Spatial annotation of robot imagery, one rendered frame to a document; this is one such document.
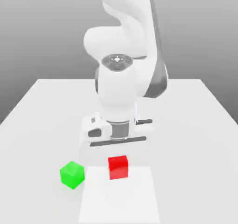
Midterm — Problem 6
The small red cube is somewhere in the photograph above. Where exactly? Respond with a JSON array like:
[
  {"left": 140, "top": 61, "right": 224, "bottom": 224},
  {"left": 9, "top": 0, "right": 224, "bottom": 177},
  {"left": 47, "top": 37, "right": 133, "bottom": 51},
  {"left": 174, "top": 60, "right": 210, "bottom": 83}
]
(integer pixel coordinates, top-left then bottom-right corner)
[{"left": 107, "top": 155, "right": 129, "bottom": 180}]

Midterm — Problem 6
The small green cube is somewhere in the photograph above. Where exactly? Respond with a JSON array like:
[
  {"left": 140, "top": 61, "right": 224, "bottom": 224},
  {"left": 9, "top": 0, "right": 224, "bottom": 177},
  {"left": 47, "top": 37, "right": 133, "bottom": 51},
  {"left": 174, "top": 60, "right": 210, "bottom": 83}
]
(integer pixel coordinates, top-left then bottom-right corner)
[{"left": 59, "top": 160, "right": 86, "bottom": 190}]

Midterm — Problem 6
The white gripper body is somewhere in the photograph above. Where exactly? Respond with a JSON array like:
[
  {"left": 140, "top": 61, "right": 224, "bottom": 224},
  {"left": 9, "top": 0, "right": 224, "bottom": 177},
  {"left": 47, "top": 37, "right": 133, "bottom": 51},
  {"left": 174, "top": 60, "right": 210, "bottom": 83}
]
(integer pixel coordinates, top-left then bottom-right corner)
[{"left": 79, "top": 136, "right": 152, "bottom": 161}]

